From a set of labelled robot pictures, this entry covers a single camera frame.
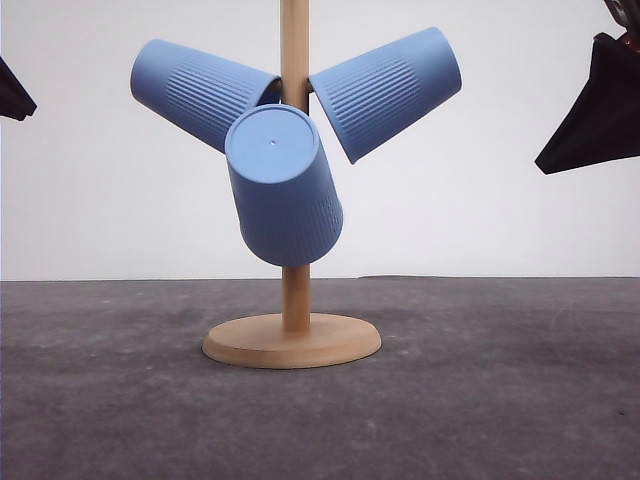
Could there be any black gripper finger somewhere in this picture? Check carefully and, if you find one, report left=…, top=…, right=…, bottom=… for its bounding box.
left=0, top=56, right=37, bottom=121
left=535, top=32, right=640, bottom=175

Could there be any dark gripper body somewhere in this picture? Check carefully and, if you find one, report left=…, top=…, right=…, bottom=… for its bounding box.
left=604, top=0, right=640, bottom=52

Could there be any wooden cup tree stand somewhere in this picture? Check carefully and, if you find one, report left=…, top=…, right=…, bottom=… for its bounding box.
left=203, top=0, right=382, bottom=370

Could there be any blue ribbed cup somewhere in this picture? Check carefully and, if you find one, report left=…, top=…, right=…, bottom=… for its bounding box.
left=131, top=40, right=283, bottom=153
left=308, top=27, right=462, bottom=165
left=225, top=103, right=343, bottom=266

